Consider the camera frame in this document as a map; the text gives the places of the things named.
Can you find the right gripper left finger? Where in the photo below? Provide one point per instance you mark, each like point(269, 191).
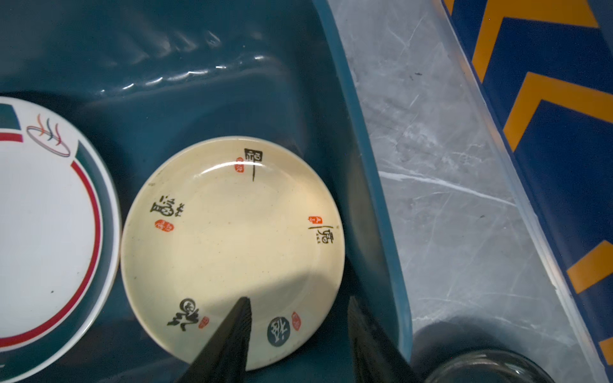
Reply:
point(224, 358)

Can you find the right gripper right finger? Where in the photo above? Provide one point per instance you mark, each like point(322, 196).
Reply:
point(375, 358)

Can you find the cream calligraphy plate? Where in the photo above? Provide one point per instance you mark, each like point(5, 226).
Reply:
point(224, 219)

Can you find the green striped rim plate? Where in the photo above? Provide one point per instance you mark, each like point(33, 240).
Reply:
point(60, 234)

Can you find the teal plastic bin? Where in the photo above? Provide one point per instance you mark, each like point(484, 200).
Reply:
point(144, 79)

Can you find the glass jar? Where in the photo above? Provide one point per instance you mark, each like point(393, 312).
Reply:
point(489, 365)

